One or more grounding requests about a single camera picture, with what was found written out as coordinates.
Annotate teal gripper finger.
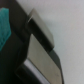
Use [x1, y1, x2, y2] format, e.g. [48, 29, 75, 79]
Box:
[0, 8, 11, 51]

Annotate black kcup holder machine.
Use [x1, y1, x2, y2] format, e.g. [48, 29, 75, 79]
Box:
[0, 0, 64, 84]

